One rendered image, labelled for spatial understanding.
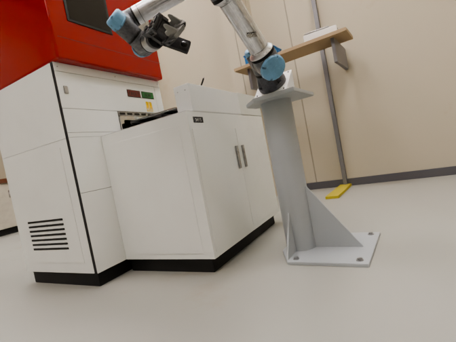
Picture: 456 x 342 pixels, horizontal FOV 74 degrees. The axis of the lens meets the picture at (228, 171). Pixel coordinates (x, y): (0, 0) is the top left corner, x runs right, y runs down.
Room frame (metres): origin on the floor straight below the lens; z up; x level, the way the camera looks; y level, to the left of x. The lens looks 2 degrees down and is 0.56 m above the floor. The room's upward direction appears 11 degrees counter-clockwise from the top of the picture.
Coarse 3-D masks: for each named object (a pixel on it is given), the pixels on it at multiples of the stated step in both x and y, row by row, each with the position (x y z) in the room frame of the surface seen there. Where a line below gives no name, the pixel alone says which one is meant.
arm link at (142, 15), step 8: (144, 0) 1.27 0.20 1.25; (152, 0) 1.26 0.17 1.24; (160, 0) 1.26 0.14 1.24; (168, 0) 1.27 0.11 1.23; (176, 0) 1.28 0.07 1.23; (184, 0) 1.30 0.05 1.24; (128, 8) 1.28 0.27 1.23; (136, 8) 1.27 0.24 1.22; (144, 8) 1.27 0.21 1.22; (152, 8) 1.27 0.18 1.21; (160, 8) 1.28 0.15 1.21; (168, 8) 1.30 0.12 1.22; (136, 16) 1.27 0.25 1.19; (144, 16) 1.28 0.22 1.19; (152, 16) 1.30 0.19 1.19; (136, 24) 1.30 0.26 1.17
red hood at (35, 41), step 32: (0, 0) 1.77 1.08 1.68; (32, 0) 1.63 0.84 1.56; (64, 0) 1.67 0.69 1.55; (96, 0) 1.86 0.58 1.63; (128, 0) 2.11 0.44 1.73; (0, 32) 1.81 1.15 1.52; (32, 32) 1.66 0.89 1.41; (64, 32) 1.64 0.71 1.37; (96, 32) 1.83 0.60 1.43; (0, 64) 1.84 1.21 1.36; (32, 64) 1.69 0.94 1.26; (96, 64) 1.79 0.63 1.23; (128, 64) 2.01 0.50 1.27
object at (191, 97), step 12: (192, 84) 1.56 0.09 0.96; (180, 96) 1.55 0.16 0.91; (192, 96) 1.54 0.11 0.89; (204, 96) 1.64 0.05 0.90; (216, 96) 1.76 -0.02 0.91; (228, 96) 1.89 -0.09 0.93; (180, 108) 1.56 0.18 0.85; (192, 108) 1.53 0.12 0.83; (204, 108) 1.62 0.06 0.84; (216, 108) 1.74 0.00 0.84; (228, 108) 1.86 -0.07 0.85
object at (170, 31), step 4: (164, 24) 1.02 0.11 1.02; (184, 24) 1.01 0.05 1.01; (168, 28) 1.03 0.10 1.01; (172, 28) 1.02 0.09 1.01; (180, 28) 1.01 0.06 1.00; (184, 28) 1.02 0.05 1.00; (168, 32) 1.05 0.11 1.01; (172, 32) 1.04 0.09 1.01; (176, 32) 1.03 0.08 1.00; (180, 32) 1.03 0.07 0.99; (168, 36) 1.07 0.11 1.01; (176, 36) 1.04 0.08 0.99
